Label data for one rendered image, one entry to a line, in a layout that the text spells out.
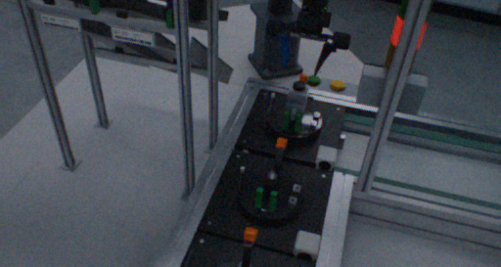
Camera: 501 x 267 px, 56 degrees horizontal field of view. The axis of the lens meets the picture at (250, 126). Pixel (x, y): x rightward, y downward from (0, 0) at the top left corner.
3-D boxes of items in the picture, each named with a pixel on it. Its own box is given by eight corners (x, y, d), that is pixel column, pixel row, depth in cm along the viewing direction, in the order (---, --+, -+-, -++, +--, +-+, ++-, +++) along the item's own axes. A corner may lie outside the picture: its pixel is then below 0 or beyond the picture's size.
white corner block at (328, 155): (316, 155, 112) (319, 144, 110) (336, 160, 112) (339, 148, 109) (313, 169, 109) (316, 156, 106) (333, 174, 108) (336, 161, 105)
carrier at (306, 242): (232, 155, 111) (233, 114, 103) (332, 178, 107) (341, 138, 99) (196, 235, 93) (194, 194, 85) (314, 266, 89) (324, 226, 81)
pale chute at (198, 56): (186, 70, 131) (192, 56, 131) (228, 84, 127) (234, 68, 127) (136, 40, 104) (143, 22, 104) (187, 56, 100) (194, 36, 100)
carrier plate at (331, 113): (259, 94, 130) (259, 88, 129) (344, 111, 126) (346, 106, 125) (234, 151, 112) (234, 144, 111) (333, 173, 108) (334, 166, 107)
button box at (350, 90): (300, 89, 141) (303, 72, 137) (371, 104, 138) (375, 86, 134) (296, 103, 136) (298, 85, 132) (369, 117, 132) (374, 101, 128)
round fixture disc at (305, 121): (273, 103, 124) (273, 96, 123) (325, 113, 122) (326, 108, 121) (259, 136, 114) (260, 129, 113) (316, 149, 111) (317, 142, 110)
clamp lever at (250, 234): (241, 262, 84) (247, 226, 81) (251, 265, 84) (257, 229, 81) (236, 274, 81) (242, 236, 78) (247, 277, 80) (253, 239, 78)
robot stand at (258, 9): (285, 51, 165) (291, -2, 152) (303, 73, 155) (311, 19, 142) (247, 58, 161) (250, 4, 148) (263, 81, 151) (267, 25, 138)
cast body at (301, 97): (290, 98, 117) (293, 74, 112) (307, 102, 116) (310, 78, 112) (283, 118, 111) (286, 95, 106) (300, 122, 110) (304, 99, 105)
